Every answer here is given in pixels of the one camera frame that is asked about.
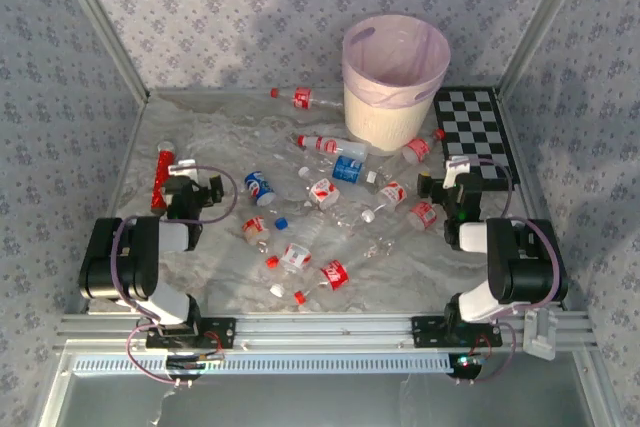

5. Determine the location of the blue Pepsi can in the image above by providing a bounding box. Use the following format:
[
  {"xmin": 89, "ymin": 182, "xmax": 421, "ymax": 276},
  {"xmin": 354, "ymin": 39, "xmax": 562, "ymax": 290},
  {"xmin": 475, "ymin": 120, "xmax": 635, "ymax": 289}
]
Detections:
[{"xmin": 243, "ymin": 170, "xmax": 277, "ymax": 208}]

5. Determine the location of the crushed red-label plastic bottle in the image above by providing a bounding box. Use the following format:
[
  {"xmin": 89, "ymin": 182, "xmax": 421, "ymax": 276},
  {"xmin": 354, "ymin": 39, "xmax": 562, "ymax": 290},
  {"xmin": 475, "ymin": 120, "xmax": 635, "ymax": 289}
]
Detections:
[{"xmin": 241, "ymin": 215, "xmax": 272, "ymax": 254}]

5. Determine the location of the clear blue-label plastic bottle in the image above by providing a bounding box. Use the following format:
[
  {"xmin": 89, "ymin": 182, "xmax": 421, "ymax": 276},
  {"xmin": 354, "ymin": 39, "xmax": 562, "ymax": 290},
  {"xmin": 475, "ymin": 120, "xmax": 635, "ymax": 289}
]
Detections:
[{"xmin": 331, "ymin": 155, "xmax": 396, "ymax": 194}]

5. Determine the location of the milky white red-label bottle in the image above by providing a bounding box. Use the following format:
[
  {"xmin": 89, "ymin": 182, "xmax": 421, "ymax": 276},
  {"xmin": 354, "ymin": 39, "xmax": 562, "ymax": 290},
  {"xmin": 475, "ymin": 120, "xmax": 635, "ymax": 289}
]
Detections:
[{"xmin": 296, "ymin": 133, "xmax": 372, "ymax": 159}]

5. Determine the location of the white-capped red-label plastic bottle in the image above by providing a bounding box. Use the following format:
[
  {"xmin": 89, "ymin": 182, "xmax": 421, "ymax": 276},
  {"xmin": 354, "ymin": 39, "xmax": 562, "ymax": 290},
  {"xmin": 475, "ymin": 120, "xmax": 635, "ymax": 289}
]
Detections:
[
  {"xmin": 360, "ymin": 180, "xmax": 410, "ymax": 224},
  {"xmin": 297, "ymin": 165, "xmax": 342, "ymax": 212}
]

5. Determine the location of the cream plastic waste bin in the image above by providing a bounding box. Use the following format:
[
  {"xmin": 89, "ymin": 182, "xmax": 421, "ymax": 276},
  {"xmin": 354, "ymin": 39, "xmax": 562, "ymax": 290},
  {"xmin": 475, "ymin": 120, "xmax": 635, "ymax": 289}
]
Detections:
[{"xmin": 341, "ymin": 13, "xmax": 452, "ymax": 157}]

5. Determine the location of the purple plastic bin liner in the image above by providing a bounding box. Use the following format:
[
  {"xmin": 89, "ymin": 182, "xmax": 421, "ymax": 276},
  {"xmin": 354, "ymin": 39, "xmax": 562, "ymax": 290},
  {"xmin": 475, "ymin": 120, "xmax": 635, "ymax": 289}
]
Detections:
[{"xmin": 341, "ymin": 13, "xmax": 452, "ymax": 109}]

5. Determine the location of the red glitter tube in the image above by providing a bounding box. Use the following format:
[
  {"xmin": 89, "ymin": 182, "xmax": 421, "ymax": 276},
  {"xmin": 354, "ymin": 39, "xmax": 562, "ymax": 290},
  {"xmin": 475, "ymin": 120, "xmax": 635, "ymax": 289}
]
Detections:
[{"xmin": 149, "ymin": 140, "xmax": 177, "ymax": 213}]

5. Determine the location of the crushed clear plastic bottle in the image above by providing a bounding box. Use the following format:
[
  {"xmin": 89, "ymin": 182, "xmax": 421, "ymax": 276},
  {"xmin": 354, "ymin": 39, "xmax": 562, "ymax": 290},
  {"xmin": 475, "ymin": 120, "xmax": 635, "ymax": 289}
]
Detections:
[{"xmin": 362, "ymin": 235, "xmax": 397, "ymax": 261}]

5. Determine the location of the black grey checkerboard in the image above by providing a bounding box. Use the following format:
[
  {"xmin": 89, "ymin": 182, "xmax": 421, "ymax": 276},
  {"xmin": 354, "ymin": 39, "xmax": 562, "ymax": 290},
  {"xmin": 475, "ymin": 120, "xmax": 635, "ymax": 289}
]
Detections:
[{"xmin": 432, "ymin": 88, "xmax": 522, "ymax": 192}]

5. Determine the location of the grey plastic clamp block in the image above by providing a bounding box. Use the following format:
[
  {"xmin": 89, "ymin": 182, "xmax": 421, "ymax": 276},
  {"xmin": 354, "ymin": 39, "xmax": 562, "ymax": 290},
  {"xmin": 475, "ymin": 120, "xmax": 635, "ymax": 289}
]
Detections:
[{"xmin": 522, "ymin": 306, "xmax": 559, "ymax": 361}]

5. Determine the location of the right controller board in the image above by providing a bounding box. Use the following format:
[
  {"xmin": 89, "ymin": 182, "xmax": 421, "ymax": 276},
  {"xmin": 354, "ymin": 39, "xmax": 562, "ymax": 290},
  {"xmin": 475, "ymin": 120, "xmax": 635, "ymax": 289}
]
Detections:
[{"xmin": 446, "ymin": 352, "xmax": 485, "ymax": 379}]

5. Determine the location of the controller board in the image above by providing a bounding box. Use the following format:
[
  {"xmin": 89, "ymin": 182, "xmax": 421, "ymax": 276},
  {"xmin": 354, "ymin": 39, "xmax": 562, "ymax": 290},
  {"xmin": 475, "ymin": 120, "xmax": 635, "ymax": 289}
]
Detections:
[
  {"xmin": 446, "ymin": 352, "xmax": 485, "ymax": 379},
  {"xmin": 164, "ymin": 351, "xmax": 225, "ymax": 379}
]

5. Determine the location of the left controller board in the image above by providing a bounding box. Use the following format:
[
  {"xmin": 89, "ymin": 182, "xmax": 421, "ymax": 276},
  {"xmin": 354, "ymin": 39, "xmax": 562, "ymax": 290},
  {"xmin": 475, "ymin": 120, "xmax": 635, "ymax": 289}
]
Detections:
[{"xmin": 164, "ymin": 351, "xmax": 225, "ymax": 379}]

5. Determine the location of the grey metal sheet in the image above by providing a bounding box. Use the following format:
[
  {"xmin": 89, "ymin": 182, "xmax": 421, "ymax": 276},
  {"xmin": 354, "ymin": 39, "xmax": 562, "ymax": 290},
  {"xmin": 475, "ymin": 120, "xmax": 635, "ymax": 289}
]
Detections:
[{"xmin": 39, "ymin": 351, "xmax": 611, "ymax": 427}]

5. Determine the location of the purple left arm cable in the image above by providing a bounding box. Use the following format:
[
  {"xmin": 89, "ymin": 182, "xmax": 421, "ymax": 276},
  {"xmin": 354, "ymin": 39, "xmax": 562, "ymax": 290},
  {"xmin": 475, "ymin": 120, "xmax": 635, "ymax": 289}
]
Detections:
[{"xmin": 110, "ymin": 164, "xmax": 239, "ymax": 387}]

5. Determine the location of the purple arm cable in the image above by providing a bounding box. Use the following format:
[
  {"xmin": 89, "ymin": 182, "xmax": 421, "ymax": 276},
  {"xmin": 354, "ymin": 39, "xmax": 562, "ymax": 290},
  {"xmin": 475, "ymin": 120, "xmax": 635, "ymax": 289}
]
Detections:
[
  {"xmin": 455, "ymin": 158, "xmax": 564, "ymax": 387},
  {"xmin": 110, "ymin": 164, "xmax": 239, "ymax": 387}
]

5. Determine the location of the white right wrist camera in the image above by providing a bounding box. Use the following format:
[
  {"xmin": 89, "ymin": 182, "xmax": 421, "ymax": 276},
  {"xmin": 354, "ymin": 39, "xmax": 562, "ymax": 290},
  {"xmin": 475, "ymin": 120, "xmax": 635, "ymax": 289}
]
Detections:
[{"xmin": 443, "ymin": 155, "xmax": 474, "ymax": 188}]

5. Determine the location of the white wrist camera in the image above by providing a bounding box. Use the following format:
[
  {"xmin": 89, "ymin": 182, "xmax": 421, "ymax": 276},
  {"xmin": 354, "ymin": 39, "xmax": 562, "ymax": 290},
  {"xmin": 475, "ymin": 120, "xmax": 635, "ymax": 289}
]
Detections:
[
  {"xmin": 443, "ymin": 155, "xmax": 474, "ymax": 188},
  {"xmin": 168, "ymin": 158, "xmax": 200, "ymax": 181}
]

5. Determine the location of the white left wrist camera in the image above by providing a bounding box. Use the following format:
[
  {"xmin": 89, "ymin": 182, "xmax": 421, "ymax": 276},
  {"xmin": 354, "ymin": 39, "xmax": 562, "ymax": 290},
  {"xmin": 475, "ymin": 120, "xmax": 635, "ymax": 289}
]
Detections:
[{"xmin": 168, "ymin": 158, "xmax": 200, "ymax": 181}]

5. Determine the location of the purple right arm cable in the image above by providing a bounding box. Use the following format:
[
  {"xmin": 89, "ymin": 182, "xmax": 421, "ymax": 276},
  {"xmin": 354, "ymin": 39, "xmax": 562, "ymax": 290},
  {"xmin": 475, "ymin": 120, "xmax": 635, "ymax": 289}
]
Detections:
[{"xmin": 455, "ymin": 158, "xmax": 564, "ymax": 387}]

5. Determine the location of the aluminium side rail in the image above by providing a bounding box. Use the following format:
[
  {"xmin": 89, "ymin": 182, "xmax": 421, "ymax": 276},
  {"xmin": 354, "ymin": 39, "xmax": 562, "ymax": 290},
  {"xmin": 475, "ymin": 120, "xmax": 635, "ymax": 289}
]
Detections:
[
  {"xmin": 79, "ymin": 91, "xmax": 151, "ymax": 316},
  {"xmin": 497, "ymin": 86, "xmax": 571, "ymax": 311}
]

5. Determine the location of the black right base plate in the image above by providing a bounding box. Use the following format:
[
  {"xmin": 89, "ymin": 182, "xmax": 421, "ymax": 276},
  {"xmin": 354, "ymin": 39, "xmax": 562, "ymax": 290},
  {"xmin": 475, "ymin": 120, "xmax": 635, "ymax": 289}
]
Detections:
[{"xmin": 411, "ymin": 315, "xmax": 504, "ymax": 349}]

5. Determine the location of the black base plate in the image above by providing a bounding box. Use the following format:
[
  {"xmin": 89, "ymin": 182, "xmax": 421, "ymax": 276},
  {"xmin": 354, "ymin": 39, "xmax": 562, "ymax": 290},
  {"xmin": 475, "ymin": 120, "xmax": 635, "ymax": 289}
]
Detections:
[
  {"xmin": 411, "ymin": 315, "xmax": 504, "ymax": 349},
  {"xmin": 144, "ymin": 316, "xmax": 237, "ymax": 351}
]

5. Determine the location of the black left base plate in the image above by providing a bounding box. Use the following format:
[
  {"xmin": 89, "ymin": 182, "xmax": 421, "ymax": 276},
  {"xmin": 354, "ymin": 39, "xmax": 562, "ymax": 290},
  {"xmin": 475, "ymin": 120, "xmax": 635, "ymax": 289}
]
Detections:
[{"xmin": 144, "ymin": 316, "xmax": 237, "ymax": 351}]

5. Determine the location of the aluminium mounting rail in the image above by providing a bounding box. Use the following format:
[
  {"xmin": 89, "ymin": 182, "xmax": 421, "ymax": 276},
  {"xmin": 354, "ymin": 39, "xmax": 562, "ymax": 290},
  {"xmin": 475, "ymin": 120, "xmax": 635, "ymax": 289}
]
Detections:
[{"xmin": 55, "ymin": 312, "xmax": 599, "ymax": 352}]

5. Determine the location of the aluminium frame post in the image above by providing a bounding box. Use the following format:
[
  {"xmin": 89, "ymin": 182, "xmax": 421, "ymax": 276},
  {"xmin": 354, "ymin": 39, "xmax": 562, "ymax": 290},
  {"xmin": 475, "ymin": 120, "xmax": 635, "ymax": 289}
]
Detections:
[
  {"xmin": 48, "ymin": 0, "xmax": 151, "ymax": 101},
  {"xmin": 498, "ymin": 0, "xmax": 597, "ymax": 93}
]

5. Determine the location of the white slotted cable duct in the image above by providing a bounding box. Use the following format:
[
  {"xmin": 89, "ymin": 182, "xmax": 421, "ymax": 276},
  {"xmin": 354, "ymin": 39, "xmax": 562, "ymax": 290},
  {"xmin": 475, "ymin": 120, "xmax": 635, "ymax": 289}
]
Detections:
[{"xmin": 71, "ymin": 352, "xmax": 455, "ymax": 376}]

